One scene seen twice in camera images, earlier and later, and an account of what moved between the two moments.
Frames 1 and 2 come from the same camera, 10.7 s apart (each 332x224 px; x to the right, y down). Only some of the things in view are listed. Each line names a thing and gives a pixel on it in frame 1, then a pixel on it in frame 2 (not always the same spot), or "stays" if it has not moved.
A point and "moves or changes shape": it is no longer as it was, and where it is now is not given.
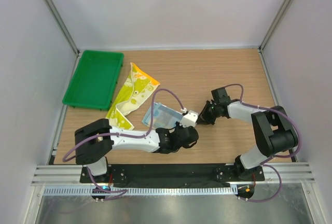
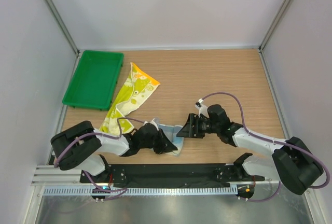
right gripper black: x=204 y=119 → x=188 y=129
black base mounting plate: x=166 y=175 stays
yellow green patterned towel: x=133 y=93 stays
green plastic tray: x=94 y=83 stays
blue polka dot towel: x=163 y=116 moves or changes shape
